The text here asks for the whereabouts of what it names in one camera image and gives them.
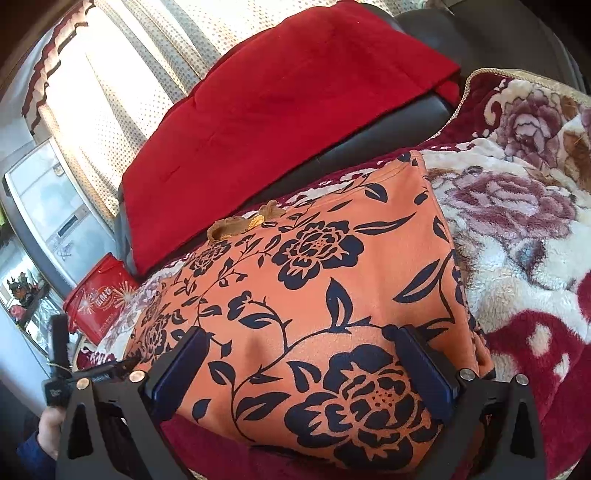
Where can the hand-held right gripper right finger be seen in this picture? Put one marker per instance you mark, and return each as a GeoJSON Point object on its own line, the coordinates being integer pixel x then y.
{"type": "Point", "coordinates": [429, 376]}

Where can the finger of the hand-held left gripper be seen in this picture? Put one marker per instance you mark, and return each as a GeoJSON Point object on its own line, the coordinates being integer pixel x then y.
{"type": "Point", "coordinates": [58, 339]}
{"type": "Point", "coordinates": [113, 366]}

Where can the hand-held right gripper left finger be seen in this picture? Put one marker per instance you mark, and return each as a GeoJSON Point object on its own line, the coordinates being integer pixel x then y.
{"type": "Point", "coordinates": [180, 374]}

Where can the orange floral shirt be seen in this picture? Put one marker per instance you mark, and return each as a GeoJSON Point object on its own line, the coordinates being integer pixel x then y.
{"type": "Point", "coordinates": [323, 258]}

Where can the person's left hand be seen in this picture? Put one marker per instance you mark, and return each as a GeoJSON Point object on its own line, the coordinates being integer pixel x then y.
{"type": "Point", "coordinates": [48, 434]}

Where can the red gift box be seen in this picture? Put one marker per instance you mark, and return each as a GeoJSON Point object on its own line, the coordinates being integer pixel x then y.
{"type": "Point", "coordinates": [97, 304]}

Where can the white refrigerator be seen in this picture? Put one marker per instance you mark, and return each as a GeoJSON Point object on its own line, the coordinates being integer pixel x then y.
{"type": "Point", "coordinates": [51, 203]}

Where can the floral plush blanket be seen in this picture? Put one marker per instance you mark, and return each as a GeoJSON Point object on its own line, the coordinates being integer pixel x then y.
{"type": "Point", "coordinates": [521, 230]}

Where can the red blanket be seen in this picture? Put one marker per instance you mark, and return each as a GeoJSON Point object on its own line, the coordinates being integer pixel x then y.
{"type": "Point", "coordinates": [277, 115]}

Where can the dark red curtain valance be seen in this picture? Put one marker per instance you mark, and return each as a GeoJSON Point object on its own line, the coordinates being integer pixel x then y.
{"type": "Point", "coordinates": [51, 60]}

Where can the white dotted curtain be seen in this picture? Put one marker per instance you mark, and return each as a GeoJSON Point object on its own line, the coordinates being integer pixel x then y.
{"type": "Point", "coordinates": [138, 69]}

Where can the dark leather sofa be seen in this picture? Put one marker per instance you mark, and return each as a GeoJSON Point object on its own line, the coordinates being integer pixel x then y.
{"type": "Point", "coordinates": [508, 37]}

